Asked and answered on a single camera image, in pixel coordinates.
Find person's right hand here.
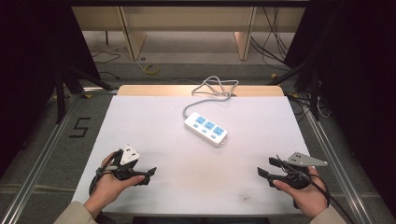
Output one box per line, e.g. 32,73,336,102
272,165,331,219

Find light wooden bench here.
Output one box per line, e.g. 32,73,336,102
71,6,306,62

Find white power strip blue sockets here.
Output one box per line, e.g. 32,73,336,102
183,111,229,148

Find bundle of black cables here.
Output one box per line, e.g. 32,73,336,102
249,7,301,72

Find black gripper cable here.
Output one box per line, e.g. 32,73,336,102
275,154,357,224
88,149,124,196

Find dark curtain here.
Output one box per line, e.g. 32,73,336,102
283,0,396,216
0,0,101,175

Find black metal stand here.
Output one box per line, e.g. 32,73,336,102
53,59,114,125
266,57,322,122

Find thin black floor cable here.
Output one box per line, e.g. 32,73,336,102
91,49,122,80

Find metal floor rail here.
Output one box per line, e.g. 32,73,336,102
0,87,120,224
288,92,375,224

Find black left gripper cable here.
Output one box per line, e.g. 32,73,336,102
88,149,124,196

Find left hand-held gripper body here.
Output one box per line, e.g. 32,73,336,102
110,144,141,182

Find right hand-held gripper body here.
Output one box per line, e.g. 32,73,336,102
271,151,329,191

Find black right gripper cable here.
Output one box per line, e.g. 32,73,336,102
275,154,357,224

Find person's left hand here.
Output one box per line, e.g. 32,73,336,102
83,151,146,219

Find grey power strip cable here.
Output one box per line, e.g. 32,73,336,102
181,75,240,119

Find yellow cable coil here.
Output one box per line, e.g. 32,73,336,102
135,59,161,77

